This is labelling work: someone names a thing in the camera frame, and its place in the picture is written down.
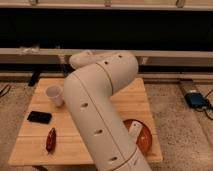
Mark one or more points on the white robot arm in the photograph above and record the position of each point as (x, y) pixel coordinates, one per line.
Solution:
(87, 92)

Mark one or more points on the translucent plastic cup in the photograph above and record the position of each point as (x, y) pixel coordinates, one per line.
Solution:
(55, 94)

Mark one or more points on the orange-red plate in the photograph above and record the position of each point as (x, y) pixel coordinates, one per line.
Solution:
(140, 134)

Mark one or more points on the wooden table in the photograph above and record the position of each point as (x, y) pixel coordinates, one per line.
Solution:
(30, 146)

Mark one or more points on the dark red chili pepper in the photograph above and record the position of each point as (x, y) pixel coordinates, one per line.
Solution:
(51, 140)

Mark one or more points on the black smartphone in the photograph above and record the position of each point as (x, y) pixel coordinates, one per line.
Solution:
(39, 117)

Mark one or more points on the blue box on floor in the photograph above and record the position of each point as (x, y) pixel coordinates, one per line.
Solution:
(195, 100)

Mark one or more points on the long beige shelf rail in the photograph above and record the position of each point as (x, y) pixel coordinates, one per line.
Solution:
(173, 57)

